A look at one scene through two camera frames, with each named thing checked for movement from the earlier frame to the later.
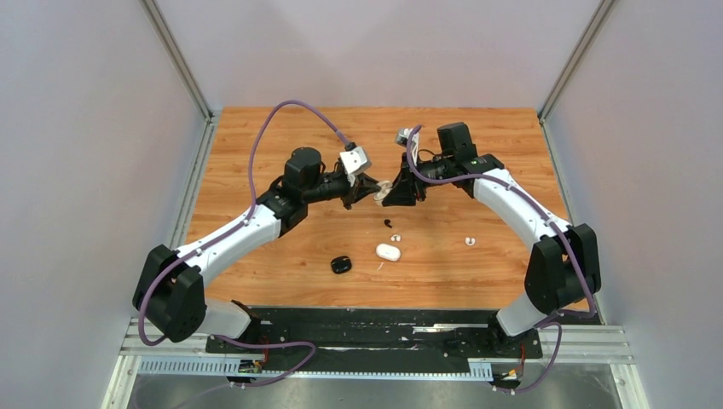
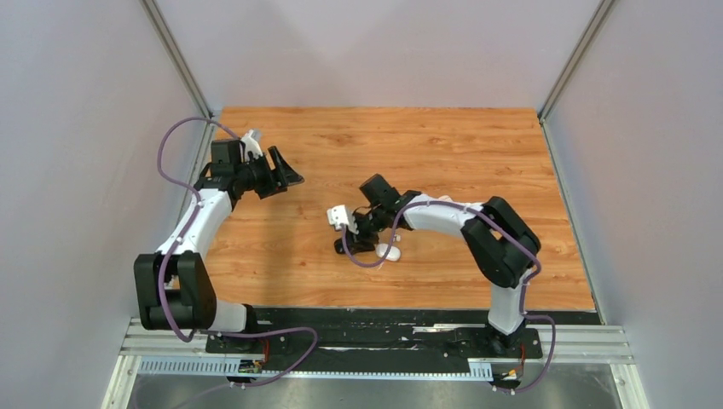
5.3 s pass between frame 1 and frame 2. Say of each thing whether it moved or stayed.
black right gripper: moved
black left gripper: moved
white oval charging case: stayed
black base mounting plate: stayed
